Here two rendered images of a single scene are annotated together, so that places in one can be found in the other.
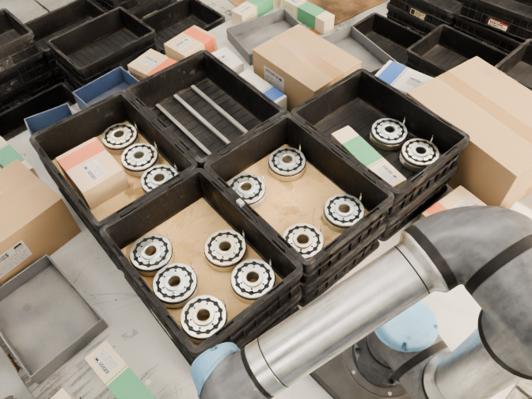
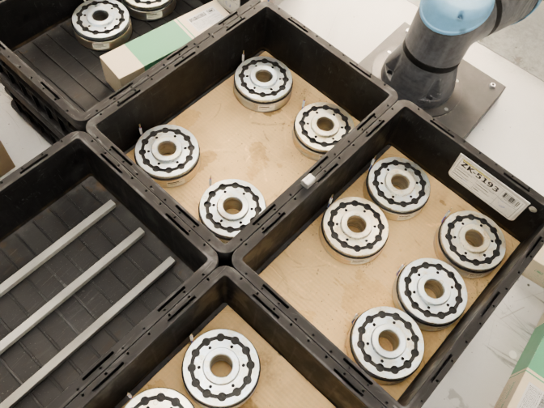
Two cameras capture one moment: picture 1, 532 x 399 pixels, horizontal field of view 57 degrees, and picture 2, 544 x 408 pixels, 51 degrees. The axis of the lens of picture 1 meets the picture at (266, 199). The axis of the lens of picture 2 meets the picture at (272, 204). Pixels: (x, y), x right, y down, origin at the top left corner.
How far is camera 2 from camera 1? 1.02 m
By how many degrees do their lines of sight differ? 53
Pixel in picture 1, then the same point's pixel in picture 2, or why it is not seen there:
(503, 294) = not seen: outside the picture
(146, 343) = (464, 371)
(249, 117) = (30, 231)
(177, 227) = (314, 319)
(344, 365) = (439, 117)
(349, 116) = (47, 74)
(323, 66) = not seen: outside the picture
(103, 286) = not seen: outside the picture
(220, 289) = (412, 235)
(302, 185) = (207, 138)
